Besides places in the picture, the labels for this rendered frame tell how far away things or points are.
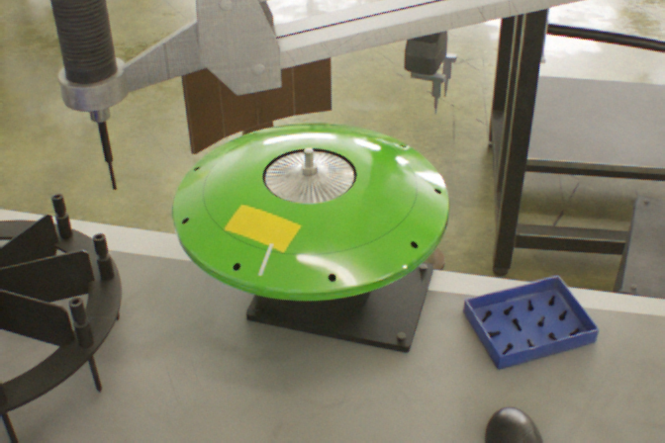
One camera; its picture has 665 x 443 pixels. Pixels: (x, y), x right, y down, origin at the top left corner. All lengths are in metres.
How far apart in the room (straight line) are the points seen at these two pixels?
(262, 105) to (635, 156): 1.22
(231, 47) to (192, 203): 0.38
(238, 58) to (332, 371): 0.47
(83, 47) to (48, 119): 2.73
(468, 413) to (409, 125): 2.23
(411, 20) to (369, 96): 2.65
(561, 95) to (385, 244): 1.96
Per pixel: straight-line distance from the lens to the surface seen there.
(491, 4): 0.62
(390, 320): 1.00
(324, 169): 0.94
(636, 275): 1.23
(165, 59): 0.62
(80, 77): 0.62
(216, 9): 0.58
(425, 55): 1.15
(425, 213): 0.92
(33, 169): 3.05
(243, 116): 1.74
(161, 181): 2.86
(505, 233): 2.36
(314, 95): 1.78
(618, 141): 2.60
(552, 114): 2.68
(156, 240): 1.15
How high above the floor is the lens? 1.64
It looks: 37 degrees down
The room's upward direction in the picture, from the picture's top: 2 degrees counter-clockwise
